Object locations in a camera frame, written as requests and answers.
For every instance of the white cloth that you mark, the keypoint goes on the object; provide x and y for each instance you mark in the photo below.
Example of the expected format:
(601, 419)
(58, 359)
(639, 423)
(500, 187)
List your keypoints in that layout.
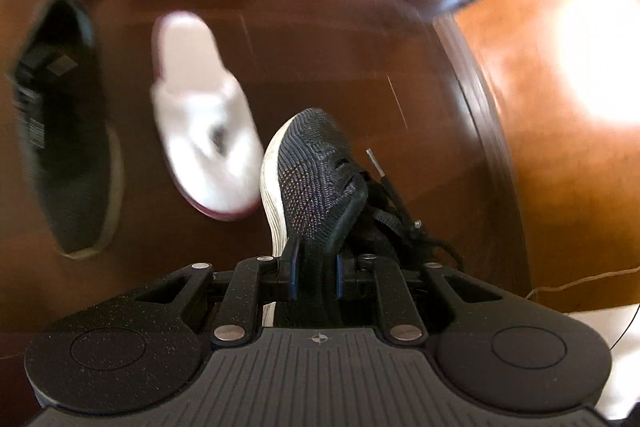
(600, 332)

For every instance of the black sneaker orange label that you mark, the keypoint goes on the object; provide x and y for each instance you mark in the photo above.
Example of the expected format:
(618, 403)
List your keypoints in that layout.
(310, 167)

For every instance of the plain black knit sneaker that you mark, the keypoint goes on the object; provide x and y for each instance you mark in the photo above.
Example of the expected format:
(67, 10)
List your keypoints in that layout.
(65, 167)

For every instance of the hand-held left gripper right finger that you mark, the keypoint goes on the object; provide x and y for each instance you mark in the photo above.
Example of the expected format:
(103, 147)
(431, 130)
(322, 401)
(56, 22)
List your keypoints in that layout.
(340, 276)

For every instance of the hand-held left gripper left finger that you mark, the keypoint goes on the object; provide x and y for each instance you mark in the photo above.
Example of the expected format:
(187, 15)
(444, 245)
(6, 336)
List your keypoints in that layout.
(292, 274)

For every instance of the white slipper maroon trim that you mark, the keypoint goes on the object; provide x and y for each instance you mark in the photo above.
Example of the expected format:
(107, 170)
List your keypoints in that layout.
(200, 122)

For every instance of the wooden cabinet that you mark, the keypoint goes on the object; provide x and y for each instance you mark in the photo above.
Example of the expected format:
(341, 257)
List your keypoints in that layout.
(550, 132)

